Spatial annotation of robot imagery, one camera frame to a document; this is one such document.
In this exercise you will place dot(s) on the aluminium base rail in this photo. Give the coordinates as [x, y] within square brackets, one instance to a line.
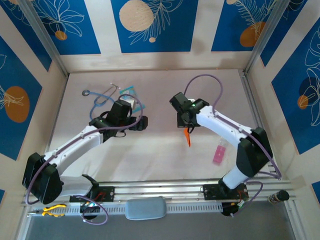
[155, 188]

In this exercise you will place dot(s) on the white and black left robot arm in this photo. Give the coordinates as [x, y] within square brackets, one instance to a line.
[75, 147]

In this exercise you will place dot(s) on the light blue snack packet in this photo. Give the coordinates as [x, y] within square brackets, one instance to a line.
[127, 91]

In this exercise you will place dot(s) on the blue stethoscope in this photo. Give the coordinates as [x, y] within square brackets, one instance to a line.
[86, 92]

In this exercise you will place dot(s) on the aluminium frame post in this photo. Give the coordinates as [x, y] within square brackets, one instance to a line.
[265, 35]
[42, 35]

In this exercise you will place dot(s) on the grey blue pad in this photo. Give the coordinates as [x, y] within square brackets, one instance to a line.
[145, 208]

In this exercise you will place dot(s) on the aluminium table side rail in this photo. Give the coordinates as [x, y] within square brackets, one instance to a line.
[257, 112]

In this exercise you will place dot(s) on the small bottle with dark cap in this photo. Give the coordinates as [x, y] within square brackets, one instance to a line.
[278, 196]

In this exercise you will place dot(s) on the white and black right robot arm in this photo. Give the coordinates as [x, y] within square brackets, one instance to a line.
[220, 122]

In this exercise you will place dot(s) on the orange paper sheet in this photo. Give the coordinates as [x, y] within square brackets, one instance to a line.
[188, 138]

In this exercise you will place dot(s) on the yellow power connector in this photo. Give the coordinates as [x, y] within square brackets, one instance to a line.
[233, 204]

